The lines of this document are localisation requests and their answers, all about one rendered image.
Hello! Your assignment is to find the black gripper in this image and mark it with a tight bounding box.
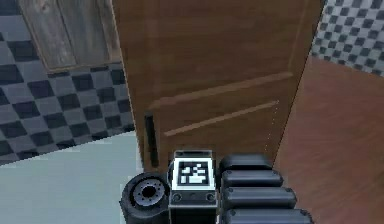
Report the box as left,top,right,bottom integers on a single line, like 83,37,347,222
119,171,172,224

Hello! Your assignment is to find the brown wooden room door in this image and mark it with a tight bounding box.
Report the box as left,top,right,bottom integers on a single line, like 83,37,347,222
111,0,326,174

